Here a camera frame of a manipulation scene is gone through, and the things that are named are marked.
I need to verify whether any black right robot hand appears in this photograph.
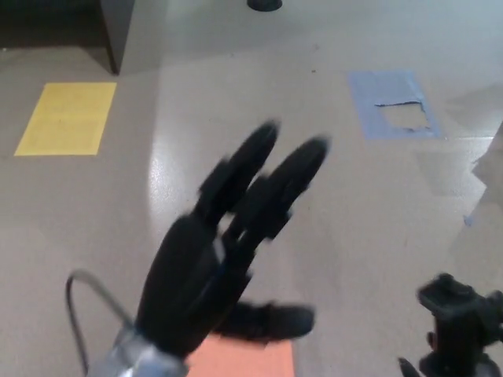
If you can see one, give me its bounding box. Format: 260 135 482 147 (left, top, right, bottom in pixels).
396 355 421 377

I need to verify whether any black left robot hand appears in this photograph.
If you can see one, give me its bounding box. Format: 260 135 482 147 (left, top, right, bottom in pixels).
133 117 333 358

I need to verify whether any black tripod phone stand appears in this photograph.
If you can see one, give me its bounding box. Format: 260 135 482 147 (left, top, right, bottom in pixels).
416 273 503 377

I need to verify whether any orange paper floor sheet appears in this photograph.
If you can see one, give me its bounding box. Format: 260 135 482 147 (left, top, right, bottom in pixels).
187 333 296 377

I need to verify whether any yellow paper floor sheet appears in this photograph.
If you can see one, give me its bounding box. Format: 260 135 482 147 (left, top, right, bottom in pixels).
13 81 118 156

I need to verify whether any torn blue paper floor sheet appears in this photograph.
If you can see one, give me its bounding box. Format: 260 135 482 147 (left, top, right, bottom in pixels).
347 70 444 139

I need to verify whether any dark desk side panel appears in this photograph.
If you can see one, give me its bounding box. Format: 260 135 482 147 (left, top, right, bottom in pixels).
100 0 137 75

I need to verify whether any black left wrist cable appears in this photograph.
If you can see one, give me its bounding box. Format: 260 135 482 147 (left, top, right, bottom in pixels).
65 269 137 374

